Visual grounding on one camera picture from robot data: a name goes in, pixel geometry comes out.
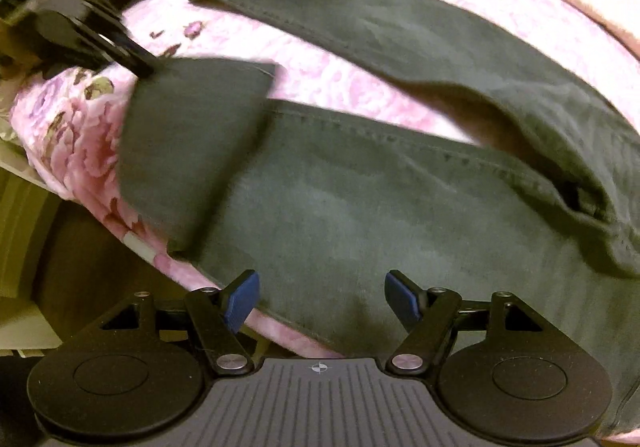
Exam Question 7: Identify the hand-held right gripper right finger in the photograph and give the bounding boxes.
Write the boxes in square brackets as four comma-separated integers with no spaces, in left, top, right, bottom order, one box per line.
[384,269,544,375]

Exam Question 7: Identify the dark green pants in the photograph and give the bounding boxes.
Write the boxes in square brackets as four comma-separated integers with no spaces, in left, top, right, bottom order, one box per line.
[117,0,640,434]

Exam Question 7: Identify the pink floral blanket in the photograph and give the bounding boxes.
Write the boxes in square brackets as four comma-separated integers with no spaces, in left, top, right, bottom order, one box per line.
[7,0,640,445]

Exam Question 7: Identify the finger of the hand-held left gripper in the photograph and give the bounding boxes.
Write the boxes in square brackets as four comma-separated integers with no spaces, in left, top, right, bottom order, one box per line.
[36,11,153,79]
[70,0,157,69]

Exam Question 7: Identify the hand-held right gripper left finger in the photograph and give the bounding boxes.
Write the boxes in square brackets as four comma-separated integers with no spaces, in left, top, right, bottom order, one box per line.
[101,269,261,375]

